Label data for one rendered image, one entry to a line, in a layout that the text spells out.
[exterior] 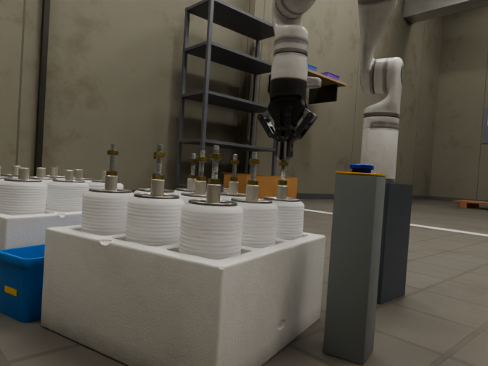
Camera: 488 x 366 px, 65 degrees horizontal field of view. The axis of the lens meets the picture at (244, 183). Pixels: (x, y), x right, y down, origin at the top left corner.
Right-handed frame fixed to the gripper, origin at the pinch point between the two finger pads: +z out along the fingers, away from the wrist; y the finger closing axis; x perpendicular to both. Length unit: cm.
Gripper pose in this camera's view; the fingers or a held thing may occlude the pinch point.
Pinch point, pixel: (284, 151)
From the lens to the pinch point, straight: 79.5
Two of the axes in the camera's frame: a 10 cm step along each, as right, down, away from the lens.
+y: 8.5, 0.7, -5.3
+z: -0.6, 10.0, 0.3
